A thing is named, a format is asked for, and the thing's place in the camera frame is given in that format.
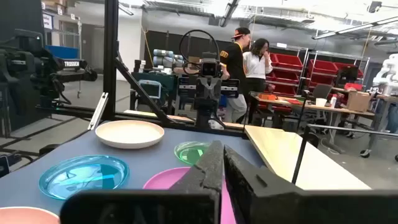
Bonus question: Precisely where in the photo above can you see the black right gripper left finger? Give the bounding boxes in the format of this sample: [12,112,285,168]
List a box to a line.
[59,140,224,224]

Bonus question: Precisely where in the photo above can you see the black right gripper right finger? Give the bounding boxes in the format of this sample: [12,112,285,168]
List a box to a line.
[224,145,398,224]

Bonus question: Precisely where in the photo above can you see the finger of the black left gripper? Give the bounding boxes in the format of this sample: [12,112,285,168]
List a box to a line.
[209,77,222,101]
[197,77,210,101]

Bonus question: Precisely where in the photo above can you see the green transparent plate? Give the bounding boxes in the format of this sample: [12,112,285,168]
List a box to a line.
[174,141,212,166]

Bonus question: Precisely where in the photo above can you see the purple plate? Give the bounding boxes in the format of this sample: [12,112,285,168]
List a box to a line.
[142,166,237,224]

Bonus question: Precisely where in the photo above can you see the cream plate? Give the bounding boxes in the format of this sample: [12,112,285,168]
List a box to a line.
[95,119,165,149]

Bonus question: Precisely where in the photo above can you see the blue transparent plate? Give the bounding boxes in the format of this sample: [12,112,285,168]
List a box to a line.
[38,154,130,200]

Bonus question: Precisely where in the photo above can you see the cream bowl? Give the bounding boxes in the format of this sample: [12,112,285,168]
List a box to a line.
[0,206,60,224]

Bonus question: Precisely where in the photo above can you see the black labelled case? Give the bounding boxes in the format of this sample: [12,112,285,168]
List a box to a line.
[177,77,197,98]
[221,78,241,99]

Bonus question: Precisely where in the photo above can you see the person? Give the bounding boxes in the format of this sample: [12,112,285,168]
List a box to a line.
[219,27,253,124]
[242,37,274,94]

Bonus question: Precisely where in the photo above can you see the green cart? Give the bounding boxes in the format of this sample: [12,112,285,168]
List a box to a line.
[131,71,178,108]

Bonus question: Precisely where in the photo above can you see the grey framed tablet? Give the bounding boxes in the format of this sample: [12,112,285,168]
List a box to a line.
[138,79,162,100]

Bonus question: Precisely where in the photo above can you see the metal storage rack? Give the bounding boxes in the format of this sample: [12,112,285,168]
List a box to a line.
[269,43,310,97]
[306,49,371,94]

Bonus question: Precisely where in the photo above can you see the wooden work desk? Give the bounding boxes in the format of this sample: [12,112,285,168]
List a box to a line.
[251,91,376,138]

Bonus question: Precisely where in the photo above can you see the grey open laptop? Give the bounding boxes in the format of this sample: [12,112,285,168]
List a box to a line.
[312,83,333,100]

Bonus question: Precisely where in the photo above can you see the silver aluminium bar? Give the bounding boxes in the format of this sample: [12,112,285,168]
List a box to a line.
[88,92,109,131]

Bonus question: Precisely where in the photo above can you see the cardboard box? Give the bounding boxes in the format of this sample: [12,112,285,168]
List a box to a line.
[346,90,373,113]

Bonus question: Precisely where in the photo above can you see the blue storage bin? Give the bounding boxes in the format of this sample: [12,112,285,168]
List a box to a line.
[45,45,80,60]

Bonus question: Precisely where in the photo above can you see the ceiling light strip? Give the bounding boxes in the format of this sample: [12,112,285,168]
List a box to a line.
[312,16,398,40]

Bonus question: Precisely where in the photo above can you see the white robot figure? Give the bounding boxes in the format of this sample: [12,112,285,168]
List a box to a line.
[372,53,398,96]

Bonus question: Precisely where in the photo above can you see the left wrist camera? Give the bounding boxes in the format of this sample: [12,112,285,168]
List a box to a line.
[200,58,222,78]

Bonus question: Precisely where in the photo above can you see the wooden shelf black frame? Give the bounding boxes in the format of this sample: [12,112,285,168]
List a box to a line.
[243,92,398,191]

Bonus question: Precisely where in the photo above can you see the black aluminium rig frame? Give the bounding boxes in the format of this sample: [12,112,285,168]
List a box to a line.
[35,0,249,138]

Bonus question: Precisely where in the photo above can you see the black rounded mount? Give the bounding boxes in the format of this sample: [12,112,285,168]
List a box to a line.
[39,143,62,156]

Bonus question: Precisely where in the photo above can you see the table-level camera box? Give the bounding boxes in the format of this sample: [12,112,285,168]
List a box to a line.
[0,154,11,178]

